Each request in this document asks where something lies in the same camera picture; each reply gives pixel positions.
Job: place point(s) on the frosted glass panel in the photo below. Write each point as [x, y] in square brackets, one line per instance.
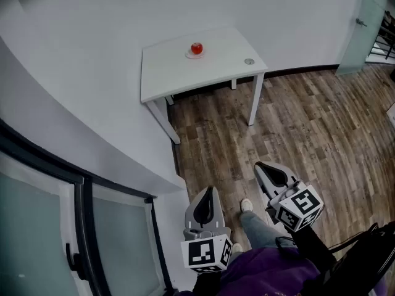
[361, 48]

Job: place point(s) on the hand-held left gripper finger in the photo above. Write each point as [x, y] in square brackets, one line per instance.
[218, 214]
[190, 214]

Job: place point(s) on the white box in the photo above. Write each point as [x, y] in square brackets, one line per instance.
[392, 114]

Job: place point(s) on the white small plate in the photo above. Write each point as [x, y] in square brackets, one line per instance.
[189, 55]

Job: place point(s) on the black framed glass door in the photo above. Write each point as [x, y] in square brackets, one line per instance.
[83, 227]

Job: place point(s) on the black shoulder bag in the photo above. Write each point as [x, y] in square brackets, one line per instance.
[370, 264]

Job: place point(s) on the red apple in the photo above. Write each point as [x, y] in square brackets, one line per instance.
[196, 48]

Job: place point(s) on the person's grey jeans leg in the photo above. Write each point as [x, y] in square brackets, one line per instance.
[259, 230]

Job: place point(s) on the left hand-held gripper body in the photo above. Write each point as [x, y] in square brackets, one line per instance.
[200, 253]

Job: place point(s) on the white table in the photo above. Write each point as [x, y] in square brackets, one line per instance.
[185, 76]

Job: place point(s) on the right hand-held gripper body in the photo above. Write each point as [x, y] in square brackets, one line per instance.
[297, 210]

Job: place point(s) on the metal glass panel knob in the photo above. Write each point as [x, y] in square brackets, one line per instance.
[361, 22]

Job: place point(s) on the person's left forearm black sleeve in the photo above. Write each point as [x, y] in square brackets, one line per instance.
[206, 284]

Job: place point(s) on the person's purple top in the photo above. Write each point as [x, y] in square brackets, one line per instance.
[268, 273]

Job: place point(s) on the person's white shoe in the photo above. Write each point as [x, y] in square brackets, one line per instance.
[247, 204]
[237, 247]

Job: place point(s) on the round metal table grommet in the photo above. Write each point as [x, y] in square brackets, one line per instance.
[249, 61]

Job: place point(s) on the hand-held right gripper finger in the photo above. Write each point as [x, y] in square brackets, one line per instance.
[264, 185]
[285, 172]

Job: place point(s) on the black metal railing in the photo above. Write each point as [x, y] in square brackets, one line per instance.
[384, 43]

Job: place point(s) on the person's right forearm black sleeve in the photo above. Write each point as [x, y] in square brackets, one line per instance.
[311, 248]

